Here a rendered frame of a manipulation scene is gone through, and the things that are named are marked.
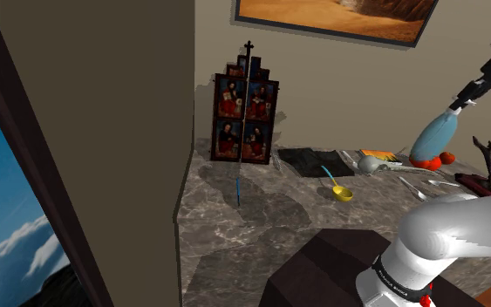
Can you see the framed desert wall picture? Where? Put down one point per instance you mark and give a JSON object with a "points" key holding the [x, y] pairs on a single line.
{"points": [[334, 17]]}

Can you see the grey round kitchen tool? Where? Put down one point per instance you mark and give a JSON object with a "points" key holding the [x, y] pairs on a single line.
{"points": [[370, 163]]}

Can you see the blue pen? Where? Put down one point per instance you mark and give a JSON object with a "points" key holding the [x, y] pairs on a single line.
{"points": [[238, 191]]}

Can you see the orange book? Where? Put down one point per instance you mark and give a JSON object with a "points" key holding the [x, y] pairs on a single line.
{"points": [[379, 154]]}

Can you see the light blue bottle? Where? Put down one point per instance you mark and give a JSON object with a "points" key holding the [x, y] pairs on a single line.
{"points": [[434, 138]]}

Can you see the silver fork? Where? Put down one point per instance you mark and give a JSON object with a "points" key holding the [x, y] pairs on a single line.
{"points": [[349, 158]]}

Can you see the black cloth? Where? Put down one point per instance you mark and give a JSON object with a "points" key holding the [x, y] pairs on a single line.
{"points": [[313, 161]]}

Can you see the black antler figure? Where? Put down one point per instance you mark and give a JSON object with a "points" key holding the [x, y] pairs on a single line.
{"points": [[489, 168]]}

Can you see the silver spoon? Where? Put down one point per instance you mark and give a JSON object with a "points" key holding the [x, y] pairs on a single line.
{"points": [[413, 188], [440, 183]]}

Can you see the dark framed icon panel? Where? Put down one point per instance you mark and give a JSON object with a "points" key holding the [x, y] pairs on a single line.
{"points": [[245, 115]]}

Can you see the dark framed window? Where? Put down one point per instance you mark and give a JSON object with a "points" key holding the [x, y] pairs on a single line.
{"points": [[7, 212]]}

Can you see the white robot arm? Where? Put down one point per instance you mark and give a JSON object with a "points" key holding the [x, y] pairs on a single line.
{"points": [[436, 229]]}

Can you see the silver knife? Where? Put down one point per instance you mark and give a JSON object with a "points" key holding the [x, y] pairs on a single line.
{"points": [[276, 160]]}

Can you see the dark brown robot stand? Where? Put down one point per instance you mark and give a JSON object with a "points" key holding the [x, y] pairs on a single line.
{"points": [[326, 272]]}

